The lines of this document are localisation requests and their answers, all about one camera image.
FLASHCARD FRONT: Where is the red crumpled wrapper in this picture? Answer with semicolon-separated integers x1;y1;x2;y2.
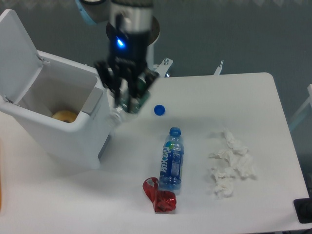
142;177;176;213

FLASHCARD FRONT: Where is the white frame at right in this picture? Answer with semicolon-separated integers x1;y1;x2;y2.
289;84;312;132

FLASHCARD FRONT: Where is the black device at edge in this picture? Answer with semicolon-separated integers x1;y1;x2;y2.
293;198;312;224

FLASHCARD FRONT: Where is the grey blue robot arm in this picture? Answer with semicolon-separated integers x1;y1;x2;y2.
76;0;158;113

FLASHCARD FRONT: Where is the white table bracket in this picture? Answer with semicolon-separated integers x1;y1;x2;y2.
153;58;174;78

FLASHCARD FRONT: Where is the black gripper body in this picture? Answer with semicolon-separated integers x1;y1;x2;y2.
94;23;158;87

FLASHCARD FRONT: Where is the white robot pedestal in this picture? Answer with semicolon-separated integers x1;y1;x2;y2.
146;16;160;70

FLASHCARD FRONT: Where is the brown tape roll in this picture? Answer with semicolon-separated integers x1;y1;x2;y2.
52;110;77;123

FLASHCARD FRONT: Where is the clear plastic bottle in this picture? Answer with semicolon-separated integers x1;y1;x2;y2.
105;78;150;128

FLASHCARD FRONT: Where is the blue bottle cap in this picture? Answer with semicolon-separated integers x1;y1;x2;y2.
154;104;166;116

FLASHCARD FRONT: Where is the blue plastic bottle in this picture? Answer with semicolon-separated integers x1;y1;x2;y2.
158;127;184;193

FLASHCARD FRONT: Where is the white trash can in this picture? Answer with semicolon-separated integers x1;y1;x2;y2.
0;9;111;169

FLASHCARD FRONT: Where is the white crumpled tissue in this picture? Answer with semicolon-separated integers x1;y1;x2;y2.
209;128;257;199

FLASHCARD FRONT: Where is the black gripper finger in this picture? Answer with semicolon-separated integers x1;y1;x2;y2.
113;78;122;107
126;68;139;114

